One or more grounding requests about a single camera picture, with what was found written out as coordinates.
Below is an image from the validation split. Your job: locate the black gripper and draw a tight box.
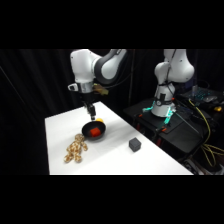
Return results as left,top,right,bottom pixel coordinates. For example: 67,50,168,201
82,92,98,121

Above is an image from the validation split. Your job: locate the red cube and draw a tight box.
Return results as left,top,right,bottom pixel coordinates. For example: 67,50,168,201
89,126,102,138

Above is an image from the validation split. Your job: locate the black bowl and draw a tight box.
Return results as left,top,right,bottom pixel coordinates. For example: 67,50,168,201
81,120,108,141

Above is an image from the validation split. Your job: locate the dark grey cube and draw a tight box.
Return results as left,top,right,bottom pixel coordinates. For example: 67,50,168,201
128,136,142,153

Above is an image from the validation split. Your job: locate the brown spotted plush toy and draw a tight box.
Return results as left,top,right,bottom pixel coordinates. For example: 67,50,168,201
63,133,89,164

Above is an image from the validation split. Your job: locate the black curtain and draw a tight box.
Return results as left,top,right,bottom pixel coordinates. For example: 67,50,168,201
0,49,224,176

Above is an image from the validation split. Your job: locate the black robot stand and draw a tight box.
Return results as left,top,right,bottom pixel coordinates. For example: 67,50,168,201
123,96,224,166

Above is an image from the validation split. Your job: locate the backlit keyboard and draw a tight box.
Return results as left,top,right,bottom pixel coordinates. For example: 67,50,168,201
188,87,218,102

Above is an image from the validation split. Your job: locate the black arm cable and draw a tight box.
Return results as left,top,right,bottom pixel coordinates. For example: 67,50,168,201
105,49,138,90

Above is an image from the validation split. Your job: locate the yellow cable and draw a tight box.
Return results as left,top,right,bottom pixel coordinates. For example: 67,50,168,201
187,99,224,158
199,143,224,168

